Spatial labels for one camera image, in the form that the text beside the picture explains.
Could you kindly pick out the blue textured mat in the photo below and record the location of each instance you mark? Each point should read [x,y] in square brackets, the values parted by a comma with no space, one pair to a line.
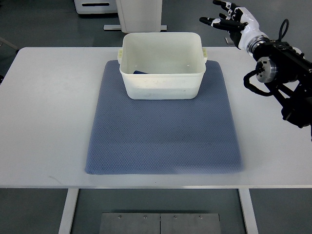
[163,137]

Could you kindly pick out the white table leg left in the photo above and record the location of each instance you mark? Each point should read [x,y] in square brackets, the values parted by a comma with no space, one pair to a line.
[68,211]

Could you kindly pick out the white plastic box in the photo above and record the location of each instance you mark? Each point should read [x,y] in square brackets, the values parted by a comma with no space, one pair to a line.
[175,63]

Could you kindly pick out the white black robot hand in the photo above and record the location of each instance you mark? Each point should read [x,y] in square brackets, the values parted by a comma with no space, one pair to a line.
[239,23]

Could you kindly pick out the white cabinet base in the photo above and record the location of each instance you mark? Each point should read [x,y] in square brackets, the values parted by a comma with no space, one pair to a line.
[137,16]

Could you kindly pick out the white table leg right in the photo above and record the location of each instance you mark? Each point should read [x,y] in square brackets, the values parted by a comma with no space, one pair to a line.
[248,211]

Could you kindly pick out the white machine with slot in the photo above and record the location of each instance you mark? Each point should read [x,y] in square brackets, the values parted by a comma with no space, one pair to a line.
[85,7]

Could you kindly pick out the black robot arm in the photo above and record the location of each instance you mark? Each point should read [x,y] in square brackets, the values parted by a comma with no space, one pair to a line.
[283,73]

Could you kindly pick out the blue enamel mug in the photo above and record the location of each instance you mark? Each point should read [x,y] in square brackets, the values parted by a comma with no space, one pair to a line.
[139,72]

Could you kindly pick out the small grey floor plate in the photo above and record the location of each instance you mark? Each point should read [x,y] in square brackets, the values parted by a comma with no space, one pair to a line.
[228,41]

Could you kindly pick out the white table leg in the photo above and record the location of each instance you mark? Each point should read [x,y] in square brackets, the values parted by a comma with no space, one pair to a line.
[248,211]
[68,211]

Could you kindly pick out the metal floor plate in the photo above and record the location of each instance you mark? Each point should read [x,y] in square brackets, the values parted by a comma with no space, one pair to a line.
[159,223]

